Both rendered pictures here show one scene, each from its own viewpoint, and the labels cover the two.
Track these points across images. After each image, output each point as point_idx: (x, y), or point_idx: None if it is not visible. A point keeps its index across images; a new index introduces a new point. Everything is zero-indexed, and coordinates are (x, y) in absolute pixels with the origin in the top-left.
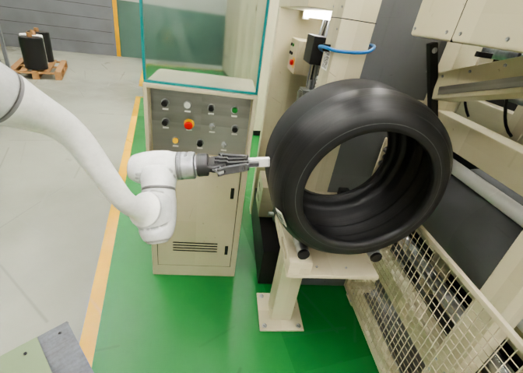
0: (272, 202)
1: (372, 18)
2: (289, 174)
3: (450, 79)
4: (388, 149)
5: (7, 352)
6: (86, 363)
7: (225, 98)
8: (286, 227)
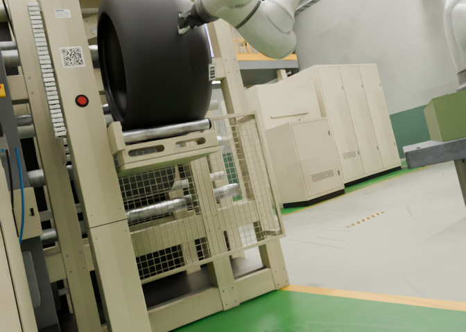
0: (203, 61)
1: None
2: (205, 28)
3: (96, 21)
4: (105, 76)
5: (462, 90)
6: (405, 149)
7: None
8: (209, 89)
